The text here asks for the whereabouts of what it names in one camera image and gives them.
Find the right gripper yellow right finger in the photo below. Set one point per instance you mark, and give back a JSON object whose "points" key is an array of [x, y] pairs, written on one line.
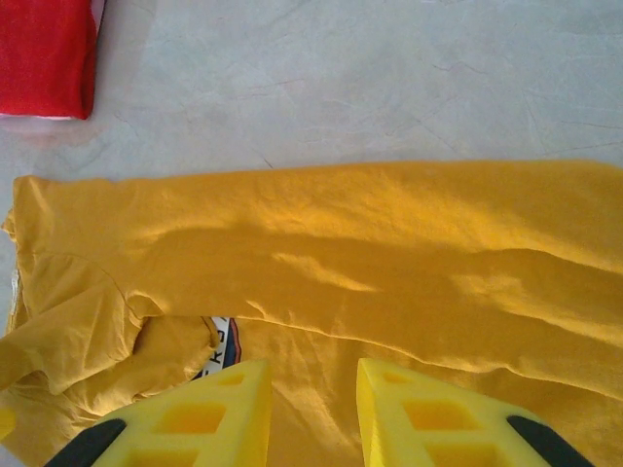
{"points": [[384, 428]]}

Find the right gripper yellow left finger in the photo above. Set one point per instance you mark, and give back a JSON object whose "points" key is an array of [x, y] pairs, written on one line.
{"points": [[243, 428]]}

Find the yellow printed t-shirt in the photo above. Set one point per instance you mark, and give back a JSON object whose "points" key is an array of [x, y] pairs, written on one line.
{"points": [[340, 253]]}

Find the red folded t-shirt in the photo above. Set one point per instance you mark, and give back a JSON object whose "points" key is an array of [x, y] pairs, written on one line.
{"points": [[44, 58]]}

